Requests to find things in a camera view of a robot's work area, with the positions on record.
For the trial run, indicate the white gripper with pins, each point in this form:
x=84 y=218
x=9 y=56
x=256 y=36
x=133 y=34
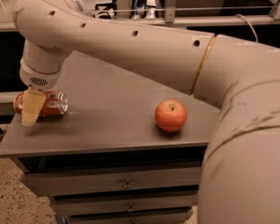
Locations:
x=39 y=77

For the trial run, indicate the red coke can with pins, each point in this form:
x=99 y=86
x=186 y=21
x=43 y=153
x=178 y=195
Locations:
x=56 y=104

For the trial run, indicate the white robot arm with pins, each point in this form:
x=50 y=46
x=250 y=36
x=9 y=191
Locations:
x=241 y=168

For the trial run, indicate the grey drawer cabinet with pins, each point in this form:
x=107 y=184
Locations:
x=106 y=161

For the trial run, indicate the black office chair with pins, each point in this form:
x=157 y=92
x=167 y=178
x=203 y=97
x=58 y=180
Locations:
x=106 y=9

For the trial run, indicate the red apple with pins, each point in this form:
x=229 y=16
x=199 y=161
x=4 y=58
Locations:
x=170 y=115

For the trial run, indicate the metal railing frame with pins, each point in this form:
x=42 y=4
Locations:
x=188 y=13

